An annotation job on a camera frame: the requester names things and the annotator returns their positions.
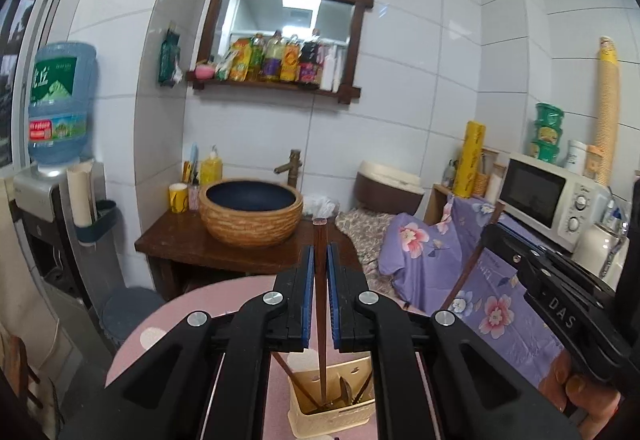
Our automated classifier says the grey round trash bin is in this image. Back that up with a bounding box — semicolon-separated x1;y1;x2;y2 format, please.
102;287;166;354

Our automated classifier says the yellow cup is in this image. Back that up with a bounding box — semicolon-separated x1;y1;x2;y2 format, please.
168;182;190;215

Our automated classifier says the purple floral cloth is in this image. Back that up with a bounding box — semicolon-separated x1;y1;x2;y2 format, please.
377;194;582;387

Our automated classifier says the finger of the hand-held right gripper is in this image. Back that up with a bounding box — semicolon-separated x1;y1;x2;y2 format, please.
479;222;541;281
501;215;617;294

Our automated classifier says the white microwave oven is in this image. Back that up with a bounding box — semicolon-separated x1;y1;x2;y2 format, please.
498;152;609;247

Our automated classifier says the glass sliding door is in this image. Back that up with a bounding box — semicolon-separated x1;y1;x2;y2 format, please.
0;0;39;169

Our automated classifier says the white plastic bag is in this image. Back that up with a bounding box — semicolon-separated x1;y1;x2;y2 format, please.
302;194;339;221

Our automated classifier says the orange label bottle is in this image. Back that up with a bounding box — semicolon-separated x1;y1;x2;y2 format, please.
280;34;301;83

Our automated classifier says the grey water dispenser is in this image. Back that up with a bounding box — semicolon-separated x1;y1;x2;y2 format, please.
12;159;109;311

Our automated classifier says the brown and white rice cooker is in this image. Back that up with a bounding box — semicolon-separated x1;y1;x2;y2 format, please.
354;160;426;216

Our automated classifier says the tall paper cup stack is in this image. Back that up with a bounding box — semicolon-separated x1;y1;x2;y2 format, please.
592;36;621;189

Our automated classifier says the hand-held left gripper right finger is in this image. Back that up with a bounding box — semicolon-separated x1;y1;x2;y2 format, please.
326;242;583;440

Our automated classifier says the brown floral cloth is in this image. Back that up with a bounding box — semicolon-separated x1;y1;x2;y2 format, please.
333;209;397;267

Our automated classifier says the glass jar with sticks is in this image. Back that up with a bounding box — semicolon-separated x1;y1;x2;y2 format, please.
472;147;501;199

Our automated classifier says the white kettle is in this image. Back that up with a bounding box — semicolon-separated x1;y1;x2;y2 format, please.
572;204;631;279

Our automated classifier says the green hanging packet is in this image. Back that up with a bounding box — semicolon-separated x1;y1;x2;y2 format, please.
158;26;182;88

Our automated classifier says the brown wooden chopstick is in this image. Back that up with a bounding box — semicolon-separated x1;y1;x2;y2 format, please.
439;201;506;316
272;352;314;407
312;217;330;402

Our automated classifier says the dark soy sauce bottle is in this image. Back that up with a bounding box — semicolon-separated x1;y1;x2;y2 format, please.
298;29;322;86

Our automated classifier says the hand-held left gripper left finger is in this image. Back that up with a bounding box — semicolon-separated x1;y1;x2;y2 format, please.
60;242;316;440

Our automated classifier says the yellow seasoning packet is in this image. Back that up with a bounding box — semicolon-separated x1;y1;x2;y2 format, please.
227;38;254;83

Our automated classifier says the pink dotted tablecloth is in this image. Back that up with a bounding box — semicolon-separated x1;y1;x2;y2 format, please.
104;274;452;440

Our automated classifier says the paper cup dispenser holder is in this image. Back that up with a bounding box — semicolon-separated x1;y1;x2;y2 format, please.
66;159;119;247

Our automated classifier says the purple label bottle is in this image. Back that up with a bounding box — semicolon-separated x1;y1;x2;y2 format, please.
262;30;285;83

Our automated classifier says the bronze faucet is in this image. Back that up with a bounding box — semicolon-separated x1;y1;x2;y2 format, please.
273;149;303;189

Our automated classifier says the green label oil bottle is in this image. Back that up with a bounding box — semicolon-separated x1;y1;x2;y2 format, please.
248;32;266;82

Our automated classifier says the stack of green noodle cups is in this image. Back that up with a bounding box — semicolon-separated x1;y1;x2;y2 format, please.
528;102;565;165

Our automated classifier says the woven basin sink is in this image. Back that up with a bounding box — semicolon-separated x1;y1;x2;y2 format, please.
198;178;305;249

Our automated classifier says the yellow soap bottle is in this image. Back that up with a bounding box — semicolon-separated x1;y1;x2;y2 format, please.
199;145;224;186

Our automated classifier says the dark wooden washstand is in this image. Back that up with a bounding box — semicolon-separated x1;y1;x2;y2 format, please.
134;209;362;301

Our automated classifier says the blue water jug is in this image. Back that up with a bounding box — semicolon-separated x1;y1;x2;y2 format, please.
27;42;98;179

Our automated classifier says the cream plastic utensil holder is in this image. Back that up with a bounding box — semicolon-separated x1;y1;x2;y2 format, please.
288;352;377;439

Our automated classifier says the person's right hand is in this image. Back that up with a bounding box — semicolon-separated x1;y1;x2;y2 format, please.
537;352;624;431

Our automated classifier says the white plastic bottle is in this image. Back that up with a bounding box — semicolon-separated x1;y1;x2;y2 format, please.
319;44;337;92

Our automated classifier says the yellow wrap roll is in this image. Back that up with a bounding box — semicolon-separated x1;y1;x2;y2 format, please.
452;121;485;199

